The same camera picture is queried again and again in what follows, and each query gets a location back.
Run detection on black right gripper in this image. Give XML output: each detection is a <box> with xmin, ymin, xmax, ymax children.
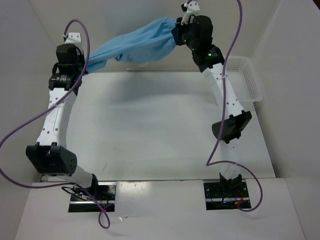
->
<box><xmin>172</xmin><ymin>15</ymin><xmax>198</xmax><ymax>51</ymax></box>

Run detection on light blue shorts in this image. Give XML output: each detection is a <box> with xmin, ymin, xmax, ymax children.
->
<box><xmin>86</xmin><ymin>17</ymin><xmax>176</xmax><ymax>73</ymax></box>

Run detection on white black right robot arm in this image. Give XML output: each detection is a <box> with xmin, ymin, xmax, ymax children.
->
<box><xmin>171</xmin><ymin>14</ymin><xmax>252</xmax><ymax>167</ymax></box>

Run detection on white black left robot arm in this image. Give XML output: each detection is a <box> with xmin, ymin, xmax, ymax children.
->
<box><xmin>25</xmin><ymin>43</ymin><xmax>100</xmax><ymax>200</ymax></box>

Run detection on white perforated plastic basket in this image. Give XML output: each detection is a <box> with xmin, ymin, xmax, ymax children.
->
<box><xmin>226</xmin><ymin>56</ymin><xmax>263</xmax><ymax>103</ymax></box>

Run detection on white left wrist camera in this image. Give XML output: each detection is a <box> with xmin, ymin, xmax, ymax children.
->
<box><xmin>63</xmin><ymin>32</ymin><xmax>82</xmax><ymax>49</ymax></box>

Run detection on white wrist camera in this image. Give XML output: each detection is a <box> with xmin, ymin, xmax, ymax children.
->
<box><xmin>181</xmin><ymin>0</ymin><xmax>200</xmax><ymax>25</ymax></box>
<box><xmin>63</xmin><ymin>32</ymin><xmax>82</xmax><ymax>49</ymax></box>

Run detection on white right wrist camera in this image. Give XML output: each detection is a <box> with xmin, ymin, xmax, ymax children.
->
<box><xmin>181</xmin><ymin>0</ymin><xmax>200</xmax><ymax>25</ymax></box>

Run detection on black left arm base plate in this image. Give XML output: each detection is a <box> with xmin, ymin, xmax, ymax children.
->
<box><xmin>68</xmin><ymin>181</ymin><xmax>118</xmax><ymax>213</ymax></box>

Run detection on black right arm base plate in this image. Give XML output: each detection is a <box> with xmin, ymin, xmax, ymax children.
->
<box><xmin>203</xmin><ymin>180</ymin><xmax>252</xmax><ymax>211</ymax></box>

